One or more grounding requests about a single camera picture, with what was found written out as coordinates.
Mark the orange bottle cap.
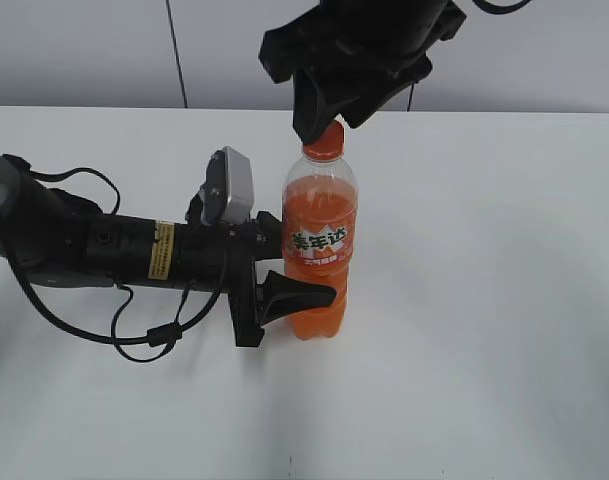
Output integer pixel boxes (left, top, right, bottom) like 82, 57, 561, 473
302, 120, 345, 162

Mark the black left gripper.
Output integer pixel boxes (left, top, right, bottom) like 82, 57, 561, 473
176, 195, 337, 348

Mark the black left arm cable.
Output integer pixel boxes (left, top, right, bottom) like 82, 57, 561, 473
0, 167, 230, 363

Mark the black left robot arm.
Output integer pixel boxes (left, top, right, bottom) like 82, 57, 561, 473
0, 147, 336, 347

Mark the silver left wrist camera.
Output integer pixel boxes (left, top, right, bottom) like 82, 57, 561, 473
198, 146, 254, 226

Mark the orange soda bottle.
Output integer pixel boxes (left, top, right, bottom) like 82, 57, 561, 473
282, 151, 358, 340

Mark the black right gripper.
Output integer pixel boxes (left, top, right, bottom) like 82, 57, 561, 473
258, 1, 467, 145

